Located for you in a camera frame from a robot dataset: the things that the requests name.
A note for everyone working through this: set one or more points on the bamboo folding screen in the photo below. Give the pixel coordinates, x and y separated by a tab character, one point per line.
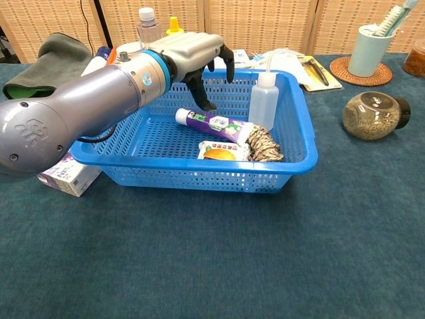
265	23

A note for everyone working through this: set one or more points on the teal table cloth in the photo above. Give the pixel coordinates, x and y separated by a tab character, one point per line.
212	249

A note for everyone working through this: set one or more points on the orange drink can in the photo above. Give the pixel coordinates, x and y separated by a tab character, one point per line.
111	58

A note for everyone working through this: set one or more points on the white blue cylinder bottle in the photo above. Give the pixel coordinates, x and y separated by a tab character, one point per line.
99	60

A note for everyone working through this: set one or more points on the honey bottle yellow cap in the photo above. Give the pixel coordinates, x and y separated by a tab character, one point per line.
174	28

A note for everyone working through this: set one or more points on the clear plastic water bottle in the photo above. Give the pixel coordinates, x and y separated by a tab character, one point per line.
149	33

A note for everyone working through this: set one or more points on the grey green towel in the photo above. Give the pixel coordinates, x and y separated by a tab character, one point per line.
59	60

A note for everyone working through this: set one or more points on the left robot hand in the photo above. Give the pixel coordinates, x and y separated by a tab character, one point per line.
192	50

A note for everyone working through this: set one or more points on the amber jar brown contents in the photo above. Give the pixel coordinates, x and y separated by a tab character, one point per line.
415	60

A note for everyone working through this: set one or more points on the white squeeze wash bottle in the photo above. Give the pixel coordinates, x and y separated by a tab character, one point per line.
260	103

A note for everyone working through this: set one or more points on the purple white plum carton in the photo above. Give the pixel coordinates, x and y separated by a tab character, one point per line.
76	182

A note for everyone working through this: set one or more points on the white ridged brush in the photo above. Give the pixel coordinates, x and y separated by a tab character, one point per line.
388	21

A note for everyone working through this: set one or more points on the white plastic bag pack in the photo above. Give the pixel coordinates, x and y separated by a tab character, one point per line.
295	71

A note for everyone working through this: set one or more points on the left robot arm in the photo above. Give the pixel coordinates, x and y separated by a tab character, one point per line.
66	116

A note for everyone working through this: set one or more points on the small white blue box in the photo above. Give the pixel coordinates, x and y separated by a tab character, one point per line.
242	60

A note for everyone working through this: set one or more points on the purple white tube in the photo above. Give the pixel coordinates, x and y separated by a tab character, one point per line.
219	128

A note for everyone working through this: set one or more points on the round glass jar black lid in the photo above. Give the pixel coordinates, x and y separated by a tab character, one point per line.
368	119

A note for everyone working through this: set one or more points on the teal toothbrush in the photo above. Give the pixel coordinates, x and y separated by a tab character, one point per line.
410	8

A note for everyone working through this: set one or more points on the blue plastic basket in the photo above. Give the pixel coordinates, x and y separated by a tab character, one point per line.
199	172

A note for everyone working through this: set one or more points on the snack packet with orange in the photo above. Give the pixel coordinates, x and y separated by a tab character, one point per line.
222	153

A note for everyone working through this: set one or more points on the light blue cup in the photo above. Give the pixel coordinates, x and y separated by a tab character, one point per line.
368	53

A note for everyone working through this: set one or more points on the white paper cup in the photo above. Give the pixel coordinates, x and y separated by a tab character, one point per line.
133	47

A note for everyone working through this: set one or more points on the round woven coaster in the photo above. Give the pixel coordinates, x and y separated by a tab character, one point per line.
338	71

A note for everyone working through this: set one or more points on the razor in yellow pack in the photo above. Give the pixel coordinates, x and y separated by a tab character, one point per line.
318	74

